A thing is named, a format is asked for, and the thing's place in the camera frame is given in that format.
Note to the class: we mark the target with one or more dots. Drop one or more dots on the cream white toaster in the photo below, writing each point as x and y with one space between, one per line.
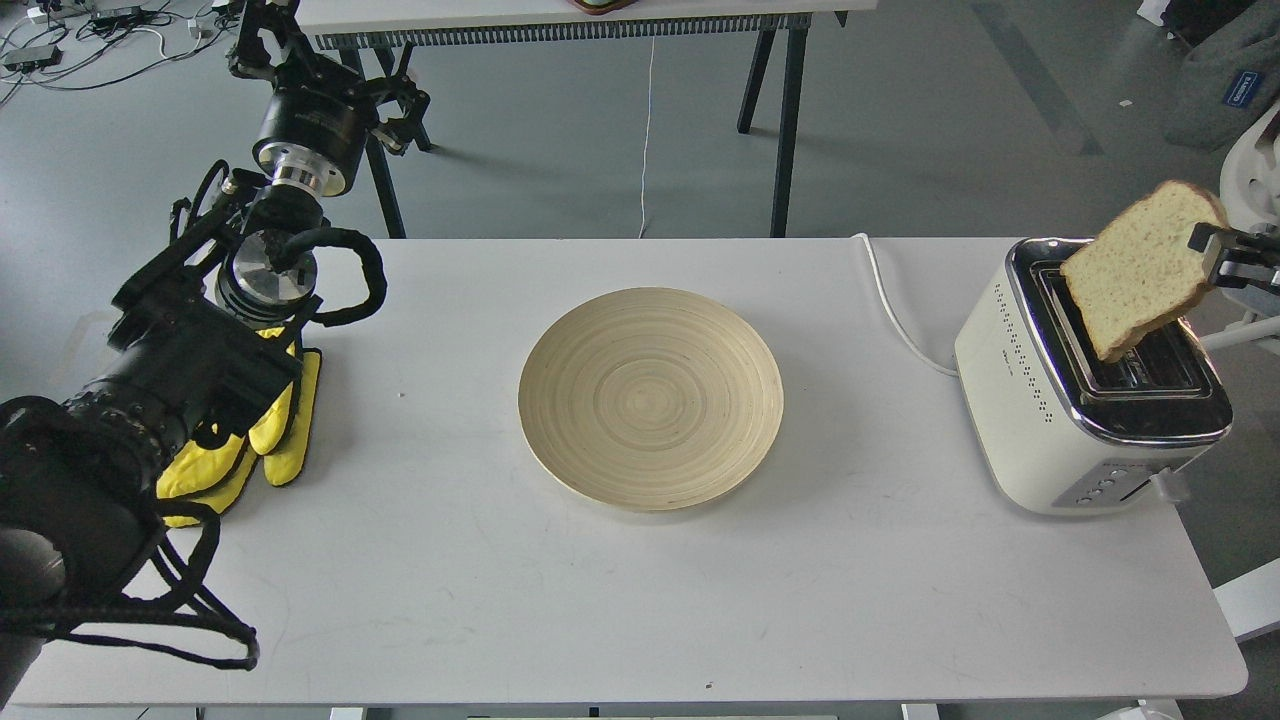
1063 433

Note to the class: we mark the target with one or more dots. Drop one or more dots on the slice of brown bread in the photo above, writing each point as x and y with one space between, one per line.
1139 273

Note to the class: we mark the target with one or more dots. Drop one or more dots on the round bamboo plate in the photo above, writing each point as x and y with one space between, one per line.
651 399

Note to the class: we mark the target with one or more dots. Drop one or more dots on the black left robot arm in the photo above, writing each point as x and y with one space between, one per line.
207 342

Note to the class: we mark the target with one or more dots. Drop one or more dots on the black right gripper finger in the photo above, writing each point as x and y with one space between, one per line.
1256 288
1226 245

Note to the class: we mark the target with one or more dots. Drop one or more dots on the grey bag with blue label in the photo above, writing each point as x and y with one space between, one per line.
1227 82

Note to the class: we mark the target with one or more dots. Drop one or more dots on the white background table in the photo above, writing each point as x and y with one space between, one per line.
350 27

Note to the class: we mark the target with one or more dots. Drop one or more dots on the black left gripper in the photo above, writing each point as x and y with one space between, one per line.
310 120

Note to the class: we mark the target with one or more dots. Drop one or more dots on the brown object on background table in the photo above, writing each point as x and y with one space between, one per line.
600 7

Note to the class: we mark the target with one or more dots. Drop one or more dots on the yellow oven glove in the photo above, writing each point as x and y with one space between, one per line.
277 445

